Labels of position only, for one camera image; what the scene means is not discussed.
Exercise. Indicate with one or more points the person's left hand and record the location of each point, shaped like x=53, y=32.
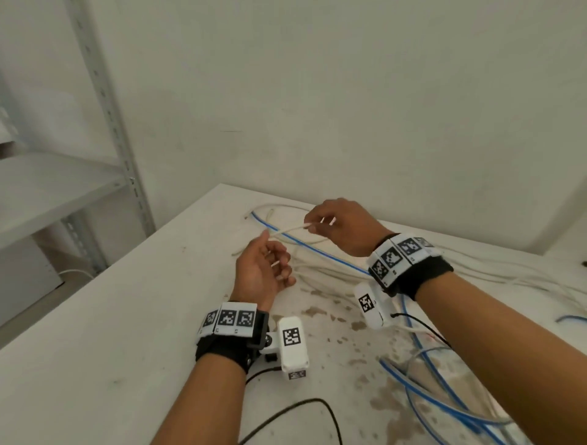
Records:
x=257, y=275

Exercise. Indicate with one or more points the person's right hand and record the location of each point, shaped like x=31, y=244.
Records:
x=353, y=229

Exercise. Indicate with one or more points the person's left forearm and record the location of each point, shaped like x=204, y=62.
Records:
x=202, y=403

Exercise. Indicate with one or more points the person's right forearm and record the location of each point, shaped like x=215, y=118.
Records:
x=504, y=357

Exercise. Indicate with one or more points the black left wristband with markers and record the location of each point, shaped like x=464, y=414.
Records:
x=220, y=348

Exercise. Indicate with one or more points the black wristband with markers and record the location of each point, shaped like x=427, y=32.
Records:
x=220, y=348
x=426, y=275

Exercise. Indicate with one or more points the black right wristband with markers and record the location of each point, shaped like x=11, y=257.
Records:
x=426, y=275

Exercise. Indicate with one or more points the grey metal shelf rack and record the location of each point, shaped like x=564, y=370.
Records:
x=55, y=192

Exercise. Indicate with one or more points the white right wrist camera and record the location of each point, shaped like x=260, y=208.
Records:
x=373, y=311

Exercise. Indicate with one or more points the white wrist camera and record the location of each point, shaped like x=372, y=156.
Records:
x=373, y=311
x=293, y=353

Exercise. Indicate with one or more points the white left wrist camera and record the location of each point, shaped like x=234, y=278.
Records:
x=293, y=353

